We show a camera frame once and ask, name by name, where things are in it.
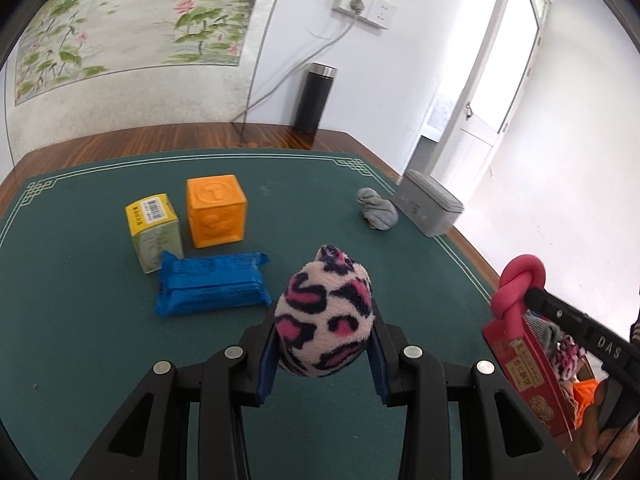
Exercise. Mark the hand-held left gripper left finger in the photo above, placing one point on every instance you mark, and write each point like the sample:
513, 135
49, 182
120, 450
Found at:
266, 366

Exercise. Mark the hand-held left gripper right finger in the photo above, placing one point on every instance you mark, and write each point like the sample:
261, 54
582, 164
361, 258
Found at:
378, 367

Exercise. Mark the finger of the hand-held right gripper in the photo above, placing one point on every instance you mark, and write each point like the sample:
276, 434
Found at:
585, 330

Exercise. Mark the red gold printed box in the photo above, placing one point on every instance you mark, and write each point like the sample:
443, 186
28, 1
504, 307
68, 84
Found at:
530, 380

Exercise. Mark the pink leopard plush toy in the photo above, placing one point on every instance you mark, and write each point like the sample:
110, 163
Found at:
325, 315

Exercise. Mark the pink leopard print fuzzy sock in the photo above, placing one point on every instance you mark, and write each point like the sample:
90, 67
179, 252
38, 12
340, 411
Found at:
567, 360

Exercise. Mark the grey striped sock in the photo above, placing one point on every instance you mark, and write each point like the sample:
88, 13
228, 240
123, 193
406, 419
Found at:
542, 330

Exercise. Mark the orange soft item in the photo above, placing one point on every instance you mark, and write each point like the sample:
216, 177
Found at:
585, 392

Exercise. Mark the blue snack packet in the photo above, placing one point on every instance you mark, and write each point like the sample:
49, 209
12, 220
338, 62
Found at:
212, 285

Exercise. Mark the grey rolled sock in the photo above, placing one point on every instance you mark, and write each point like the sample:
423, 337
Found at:
378, 210

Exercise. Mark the orange embossed cube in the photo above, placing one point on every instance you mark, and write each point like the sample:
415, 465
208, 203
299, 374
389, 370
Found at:
217, 212

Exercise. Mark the grey lidded box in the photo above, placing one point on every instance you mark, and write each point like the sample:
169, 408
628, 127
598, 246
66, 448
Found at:
430, 205

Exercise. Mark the yellow green carton box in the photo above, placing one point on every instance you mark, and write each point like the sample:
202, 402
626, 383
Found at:
152, 232

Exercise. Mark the green table mat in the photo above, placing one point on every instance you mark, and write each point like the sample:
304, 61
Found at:
75, 340

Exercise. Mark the white door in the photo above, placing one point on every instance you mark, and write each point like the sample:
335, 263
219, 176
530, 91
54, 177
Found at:
480, 125

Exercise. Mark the black thermos flask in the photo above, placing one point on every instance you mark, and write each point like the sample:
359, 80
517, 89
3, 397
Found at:
312, 100

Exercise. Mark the white wall socket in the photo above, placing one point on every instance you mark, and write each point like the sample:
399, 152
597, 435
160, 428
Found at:
365, 5

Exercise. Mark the lotus wall painting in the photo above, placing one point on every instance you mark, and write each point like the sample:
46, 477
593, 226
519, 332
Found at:
135, 25

